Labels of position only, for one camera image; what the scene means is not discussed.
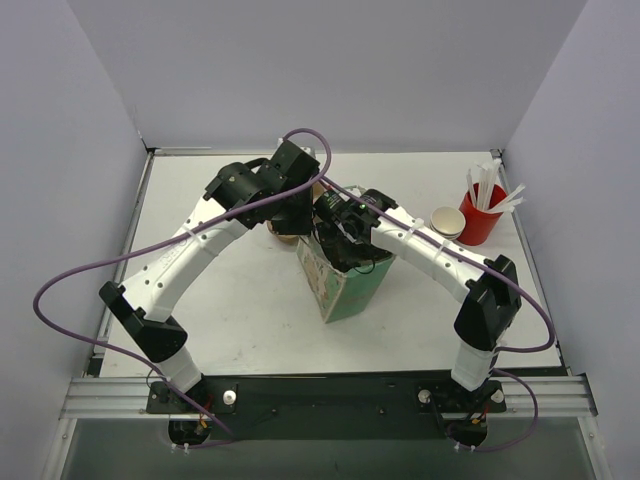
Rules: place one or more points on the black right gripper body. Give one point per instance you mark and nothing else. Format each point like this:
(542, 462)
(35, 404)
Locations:
(345, 251)

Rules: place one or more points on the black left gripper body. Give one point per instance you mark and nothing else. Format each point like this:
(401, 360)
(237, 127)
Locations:
(291, 220)

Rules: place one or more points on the green paper takeout bag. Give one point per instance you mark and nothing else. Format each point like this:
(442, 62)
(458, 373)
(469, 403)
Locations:
(339, 295)

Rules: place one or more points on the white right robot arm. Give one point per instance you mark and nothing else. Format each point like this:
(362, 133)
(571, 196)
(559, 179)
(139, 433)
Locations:
(483, 287)

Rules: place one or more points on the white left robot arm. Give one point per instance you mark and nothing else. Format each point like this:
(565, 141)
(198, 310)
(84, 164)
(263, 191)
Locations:
(143, 303)

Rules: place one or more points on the brown pulp cup carrier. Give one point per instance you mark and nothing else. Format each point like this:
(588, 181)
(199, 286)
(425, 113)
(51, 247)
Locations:
(285, 235)

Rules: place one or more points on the stack of paper cups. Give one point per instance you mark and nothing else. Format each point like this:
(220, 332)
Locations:
(448, 222)

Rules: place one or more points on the red straw holder cup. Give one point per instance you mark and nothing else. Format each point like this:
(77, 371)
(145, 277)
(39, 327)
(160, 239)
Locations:
(478, 224)

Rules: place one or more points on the white wrapped straws bundle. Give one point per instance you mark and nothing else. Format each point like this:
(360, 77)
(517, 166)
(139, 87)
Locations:
(481, 197)

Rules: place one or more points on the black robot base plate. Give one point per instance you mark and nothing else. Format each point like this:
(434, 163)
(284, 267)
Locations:
(405, 405)

